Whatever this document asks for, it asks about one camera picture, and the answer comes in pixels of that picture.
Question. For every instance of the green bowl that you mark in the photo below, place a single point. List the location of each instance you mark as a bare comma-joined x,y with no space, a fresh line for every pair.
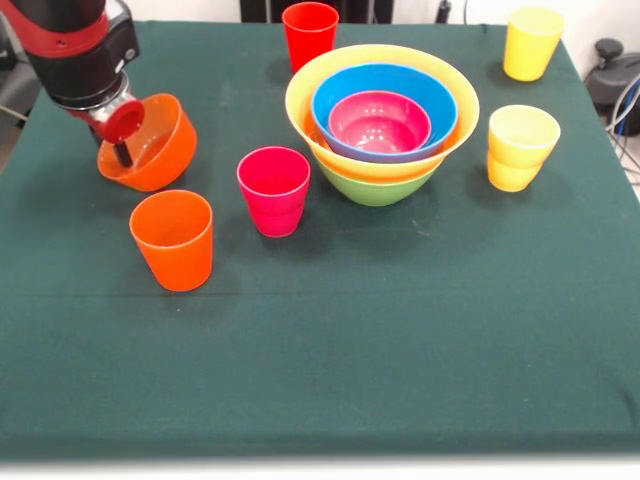
377,192

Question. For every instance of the large yellow-orange bowl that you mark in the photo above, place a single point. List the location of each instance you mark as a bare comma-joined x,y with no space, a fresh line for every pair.
380,172

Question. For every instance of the bright yellow cup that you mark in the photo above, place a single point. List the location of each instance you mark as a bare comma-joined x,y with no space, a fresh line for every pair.
530,55

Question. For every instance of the pink cup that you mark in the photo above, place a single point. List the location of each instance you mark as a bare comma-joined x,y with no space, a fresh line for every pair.
272,212

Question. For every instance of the pink bowl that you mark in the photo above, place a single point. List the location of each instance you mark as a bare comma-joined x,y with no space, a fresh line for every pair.
380,125

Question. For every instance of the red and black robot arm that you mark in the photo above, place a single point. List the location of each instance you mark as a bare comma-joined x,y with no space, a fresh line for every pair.
75,60

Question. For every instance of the orange cup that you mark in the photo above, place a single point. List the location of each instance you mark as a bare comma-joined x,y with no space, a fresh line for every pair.
172,250

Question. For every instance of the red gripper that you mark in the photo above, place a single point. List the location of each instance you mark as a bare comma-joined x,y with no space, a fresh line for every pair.
125,120

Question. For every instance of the small orange bowl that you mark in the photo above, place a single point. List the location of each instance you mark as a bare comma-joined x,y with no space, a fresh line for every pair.
165,155

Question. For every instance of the amber yellow cup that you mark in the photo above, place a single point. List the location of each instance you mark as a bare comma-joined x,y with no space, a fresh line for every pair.
520,150

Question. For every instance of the red cup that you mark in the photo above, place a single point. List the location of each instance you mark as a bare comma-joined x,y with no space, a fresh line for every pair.
309,35

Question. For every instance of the dark green table cloth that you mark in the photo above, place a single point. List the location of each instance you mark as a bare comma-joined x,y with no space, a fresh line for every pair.
350,325

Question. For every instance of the blue bowl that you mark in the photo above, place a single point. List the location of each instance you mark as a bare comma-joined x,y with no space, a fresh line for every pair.
385,80

